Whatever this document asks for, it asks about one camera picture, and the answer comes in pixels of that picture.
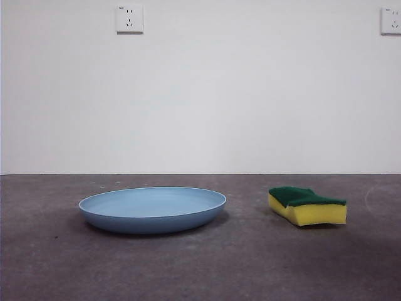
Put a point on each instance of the yellow sponge with green pad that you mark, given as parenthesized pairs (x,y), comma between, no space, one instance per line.
(316,214)

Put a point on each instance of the white wall socket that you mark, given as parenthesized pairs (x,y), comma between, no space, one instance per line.
(392,21)
(129,19)

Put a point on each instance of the light blue round plate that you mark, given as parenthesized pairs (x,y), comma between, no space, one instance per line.
(150,216)

